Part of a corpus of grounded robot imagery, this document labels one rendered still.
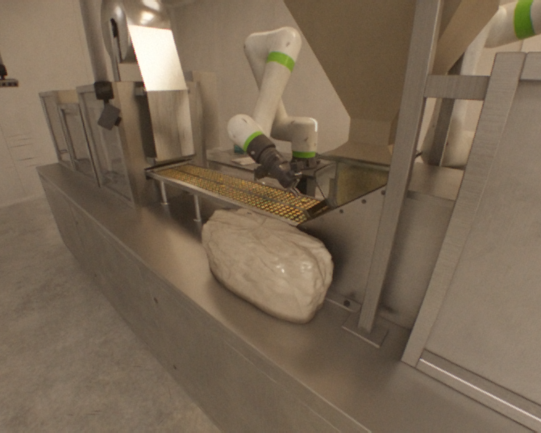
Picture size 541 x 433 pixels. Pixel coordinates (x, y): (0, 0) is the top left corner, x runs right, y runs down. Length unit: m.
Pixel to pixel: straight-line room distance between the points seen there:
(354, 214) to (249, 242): 0.24
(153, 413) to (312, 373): 1.05
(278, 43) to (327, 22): 0.64
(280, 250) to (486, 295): 0.38
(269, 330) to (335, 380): 0.17
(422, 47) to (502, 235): 0.29
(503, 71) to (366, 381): 0.53
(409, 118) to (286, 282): 0.38
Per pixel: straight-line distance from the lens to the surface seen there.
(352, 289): 0.71
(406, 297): 0.66
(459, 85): 0.45
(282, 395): 0.67
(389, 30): 0.55
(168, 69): 1.33
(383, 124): 0.61
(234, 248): 0.64
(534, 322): 0.57
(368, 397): 0.58
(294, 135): 1.37
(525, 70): 0.43
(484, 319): 0.57
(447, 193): 0.58
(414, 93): 0.46
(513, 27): 1.19
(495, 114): 0.43
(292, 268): 0.57
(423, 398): 0.62
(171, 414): 1.50
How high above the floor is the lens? 1.29
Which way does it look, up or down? 26 degrees down
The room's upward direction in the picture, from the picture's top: straight up
